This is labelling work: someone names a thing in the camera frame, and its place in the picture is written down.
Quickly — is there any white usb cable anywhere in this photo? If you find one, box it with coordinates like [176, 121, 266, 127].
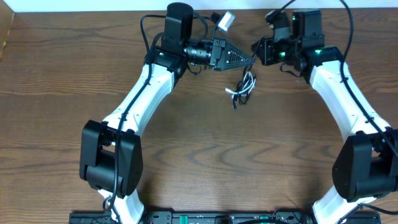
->
[224, 70, 257, 96]

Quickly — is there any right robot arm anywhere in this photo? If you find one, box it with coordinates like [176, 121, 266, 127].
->
[252, 9, 397, 223]

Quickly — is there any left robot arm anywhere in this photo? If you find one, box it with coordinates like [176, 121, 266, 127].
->
[79, 2, 254, 223]

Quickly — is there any cardboard box edge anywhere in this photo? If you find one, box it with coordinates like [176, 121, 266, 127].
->
[0, 0, 15, 58]

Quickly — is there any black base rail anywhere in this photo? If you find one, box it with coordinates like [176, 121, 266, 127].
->
[68, 211, 382, 224]

